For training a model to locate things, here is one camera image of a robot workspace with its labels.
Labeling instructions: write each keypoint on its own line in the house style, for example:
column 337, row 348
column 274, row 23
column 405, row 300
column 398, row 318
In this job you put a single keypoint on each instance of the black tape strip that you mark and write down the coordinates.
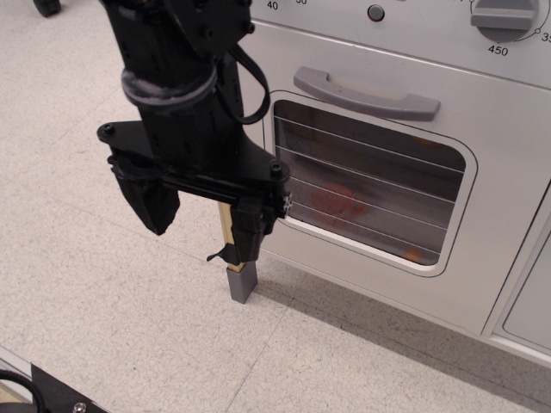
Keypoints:
column 219, row 254

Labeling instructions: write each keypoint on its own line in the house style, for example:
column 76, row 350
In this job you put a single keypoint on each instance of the orange toy fruit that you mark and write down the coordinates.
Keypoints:
column 414, row 255

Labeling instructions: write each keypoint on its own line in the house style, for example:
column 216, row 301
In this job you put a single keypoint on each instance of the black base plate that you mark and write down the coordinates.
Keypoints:
column 59, row 397

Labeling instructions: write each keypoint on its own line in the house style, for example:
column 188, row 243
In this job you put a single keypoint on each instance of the black caster wheel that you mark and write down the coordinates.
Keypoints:
column 47, row 8

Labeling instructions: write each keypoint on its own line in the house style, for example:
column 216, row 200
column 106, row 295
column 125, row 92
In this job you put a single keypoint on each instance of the grey round button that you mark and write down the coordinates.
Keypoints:
column 376, row 13

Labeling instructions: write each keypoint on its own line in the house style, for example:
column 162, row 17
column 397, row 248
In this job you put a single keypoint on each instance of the grey leg foot cap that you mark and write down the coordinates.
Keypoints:
column 242, row 280

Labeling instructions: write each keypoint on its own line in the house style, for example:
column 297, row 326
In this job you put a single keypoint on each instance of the white toy kitchen body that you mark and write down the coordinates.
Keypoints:
column 437, row 32

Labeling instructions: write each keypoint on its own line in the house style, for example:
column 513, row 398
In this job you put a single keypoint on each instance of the white cabinet door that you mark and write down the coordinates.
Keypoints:
column 528, row 318

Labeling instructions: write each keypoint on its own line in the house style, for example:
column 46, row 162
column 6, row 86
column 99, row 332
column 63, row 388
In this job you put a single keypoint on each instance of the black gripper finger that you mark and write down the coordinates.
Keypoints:
column 247, row 223
column 144, row 190

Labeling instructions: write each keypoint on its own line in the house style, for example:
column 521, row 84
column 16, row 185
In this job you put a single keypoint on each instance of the wooden kitchen leg post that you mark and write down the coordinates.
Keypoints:
column 225, row 232

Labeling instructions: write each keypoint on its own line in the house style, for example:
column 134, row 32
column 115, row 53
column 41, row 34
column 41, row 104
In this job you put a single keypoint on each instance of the grey oven door handle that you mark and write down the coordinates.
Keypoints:
column 410, row 107

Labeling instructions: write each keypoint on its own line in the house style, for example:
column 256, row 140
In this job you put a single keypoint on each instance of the white oven door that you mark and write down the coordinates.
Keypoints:
column 465, row 189

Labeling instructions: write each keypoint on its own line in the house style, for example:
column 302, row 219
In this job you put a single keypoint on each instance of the red toy cup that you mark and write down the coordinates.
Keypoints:
column 335, row 204

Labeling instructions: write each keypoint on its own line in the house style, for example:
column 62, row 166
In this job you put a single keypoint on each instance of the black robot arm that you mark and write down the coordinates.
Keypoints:
column 181, row 61

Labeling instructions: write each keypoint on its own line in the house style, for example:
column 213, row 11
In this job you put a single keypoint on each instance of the grey temperature knob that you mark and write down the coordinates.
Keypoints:
column 504, row 20

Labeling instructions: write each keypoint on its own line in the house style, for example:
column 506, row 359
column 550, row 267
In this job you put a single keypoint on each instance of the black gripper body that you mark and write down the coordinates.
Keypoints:
column 201, row 148

